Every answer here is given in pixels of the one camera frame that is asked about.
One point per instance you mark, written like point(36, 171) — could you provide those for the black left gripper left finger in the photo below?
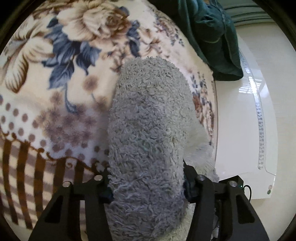
point(61, 218)

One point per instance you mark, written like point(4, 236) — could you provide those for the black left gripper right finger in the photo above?
point(222, 211)

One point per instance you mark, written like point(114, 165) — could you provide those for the grey fluffy pants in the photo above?
point(153, 131)

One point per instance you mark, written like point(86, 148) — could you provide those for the white headboard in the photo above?
point(247, 136)

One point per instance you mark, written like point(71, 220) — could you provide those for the floral fleece bed blanket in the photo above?
point(58, 76)

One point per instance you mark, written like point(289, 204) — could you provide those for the dark green plush blanket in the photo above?
point(212, 34)

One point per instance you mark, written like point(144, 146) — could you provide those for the black power adapter with cable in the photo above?
point(240, 184)

